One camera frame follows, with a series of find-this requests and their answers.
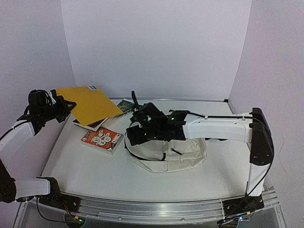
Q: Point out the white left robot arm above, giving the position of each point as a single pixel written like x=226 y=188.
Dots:
x=13 y=190

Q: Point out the yellow hardcover book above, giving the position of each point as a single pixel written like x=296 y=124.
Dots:
x=92 y=104

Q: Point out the beige canvas student bag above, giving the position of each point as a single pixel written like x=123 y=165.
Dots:
x=167 y=157

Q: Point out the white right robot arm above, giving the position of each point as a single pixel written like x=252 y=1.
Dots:
x=249 y=128

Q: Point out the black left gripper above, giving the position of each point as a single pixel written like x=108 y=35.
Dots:
x=65 y=109

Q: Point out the dark Three Days book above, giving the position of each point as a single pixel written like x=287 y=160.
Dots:
x=126 y=106

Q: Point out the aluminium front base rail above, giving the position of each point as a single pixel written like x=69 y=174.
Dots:
x=199 y=211

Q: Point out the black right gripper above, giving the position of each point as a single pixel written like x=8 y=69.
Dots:
x=138 y=115

